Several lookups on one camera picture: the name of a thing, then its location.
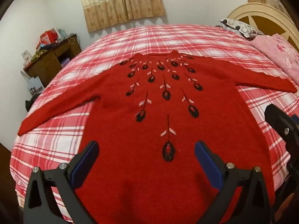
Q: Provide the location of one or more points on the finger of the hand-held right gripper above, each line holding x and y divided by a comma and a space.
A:
278, 121

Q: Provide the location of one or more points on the brown wooden desk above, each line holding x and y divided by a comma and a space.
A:
46, 65

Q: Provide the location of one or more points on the black and white patterned pillow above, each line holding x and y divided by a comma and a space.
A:
240, 28

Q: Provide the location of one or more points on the small white box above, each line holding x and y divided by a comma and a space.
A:
26, 57

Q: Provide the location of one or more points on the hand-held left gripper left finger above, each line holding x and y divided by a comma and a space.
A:
87, 159

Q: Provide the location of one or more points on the red gift box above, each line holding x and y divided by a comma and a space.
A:
48, 37

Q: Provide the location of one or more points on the red knitted sweater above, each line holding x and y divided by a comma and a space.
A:
140, 168

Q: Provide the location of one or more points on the white paper bag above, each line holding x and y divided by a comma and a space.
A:
35, 86

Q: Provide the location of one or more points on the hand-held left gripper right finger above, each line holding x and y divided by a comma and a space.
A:
208, 165

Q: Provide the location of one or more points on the green yellow cloth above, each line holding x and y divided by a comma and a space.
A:
38, 55

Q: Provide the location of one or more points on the teal bag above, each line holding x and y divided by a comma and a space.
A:
61, 33

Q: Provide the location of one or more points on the red plaid bed sheet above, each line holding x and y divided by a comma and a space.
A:
163, 39

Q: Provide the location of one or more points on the black cloth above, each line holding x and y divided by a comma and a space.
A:
29, 105

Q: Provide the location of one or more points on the cream wooden headboard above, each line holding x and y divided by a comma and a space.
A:
264, 21

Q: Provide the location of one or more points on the wide beige patterned curtain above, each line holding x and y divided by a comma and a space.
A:
121, 0

